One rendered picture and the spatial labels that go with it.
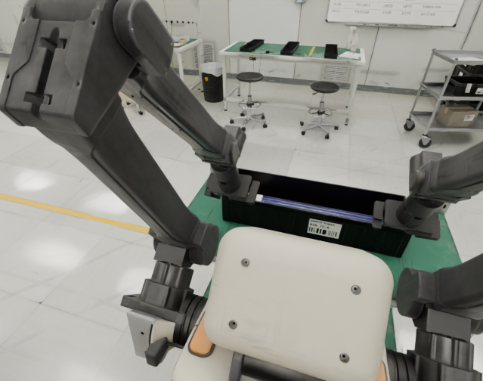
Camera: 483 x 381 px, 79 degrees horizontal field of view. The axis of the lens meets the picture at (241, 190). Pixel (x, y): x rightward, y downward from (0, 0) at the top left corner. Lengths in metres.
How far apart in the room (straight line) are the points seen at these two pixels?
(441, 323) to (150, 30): 0.51
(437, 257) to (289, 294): 0.78
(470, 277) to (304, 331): 0.21
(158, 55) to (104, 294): 1.94
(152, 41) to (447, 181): 0.45
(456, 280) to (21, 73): 0.51
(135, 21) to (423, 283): 0.47
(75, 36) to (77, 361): 1.82
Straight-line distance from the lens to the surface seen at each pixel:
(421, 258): 1.06
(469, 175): 0.50
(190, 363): 0.45
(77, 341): 2.04
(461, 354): 0.53
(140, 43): 0.29
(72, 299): 2.22
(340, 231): 0.95
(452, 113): 4.11
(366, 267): 0.36
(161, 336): 0.51
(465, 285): 0.46
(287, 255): 0.35
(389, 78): 5.66
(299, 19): 5.50
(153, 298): 0.52
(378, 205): 0.78
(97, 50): 0.27
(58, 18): 0.31
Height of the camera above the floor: 1.65
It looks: 37 degrees down
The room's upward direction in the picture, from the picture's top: straight up
